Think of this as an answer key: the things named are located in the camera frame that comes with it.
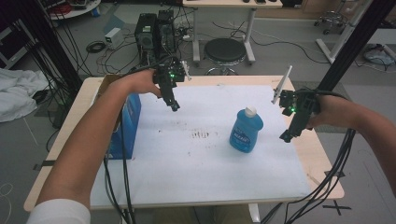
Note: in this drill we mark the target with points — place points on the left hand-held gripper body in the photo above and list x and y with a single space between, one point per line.
169 74

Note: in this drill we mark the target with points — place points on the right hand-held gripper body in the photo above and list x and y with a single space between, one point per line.
302 102

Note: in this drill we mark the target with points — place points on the blue bottle with white cap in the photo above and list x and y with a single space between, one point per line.
244 133

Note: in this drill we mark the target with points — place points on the person's right hand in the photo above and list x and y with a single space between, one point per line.
328 112

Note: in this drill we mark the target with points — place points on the person's left hand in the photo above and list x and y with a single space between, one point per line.
141 82

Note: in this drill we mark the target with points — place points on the black computer tower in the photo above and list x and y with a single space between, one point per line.
145 37
166 31

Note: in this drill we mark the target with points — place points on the blue cardboard box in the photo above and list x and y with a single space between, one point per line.
130 124

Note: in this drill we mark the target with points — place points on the black round stool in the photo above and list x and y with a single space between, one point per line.
224 50

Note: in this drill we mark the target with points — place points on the small white box device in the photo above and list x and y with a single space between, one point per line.
112 37

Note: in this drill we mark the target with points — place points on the white mat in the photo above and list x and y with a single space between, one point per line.
193 168

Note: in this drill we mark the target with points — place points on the black metal stand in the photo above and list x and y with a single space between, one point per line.
351 46
59 53

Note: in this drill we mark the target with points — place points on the wheeled chair base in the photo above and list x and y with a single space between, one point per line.
331 20

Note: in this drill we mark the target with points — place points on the white desk with metal legs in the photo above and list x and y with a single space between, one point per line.
232 3

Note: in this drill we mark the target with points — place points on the round white table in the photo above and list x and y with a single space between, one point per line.
77 9

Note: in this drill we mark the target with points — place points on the white cloth heap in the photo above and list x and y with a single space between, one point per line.
17 93

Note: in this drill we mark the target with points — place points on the white sleeve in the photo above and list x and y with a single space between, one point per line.
59 213

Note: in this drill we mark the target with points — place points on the white table leg frame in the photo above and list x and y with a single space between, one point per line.
342 37

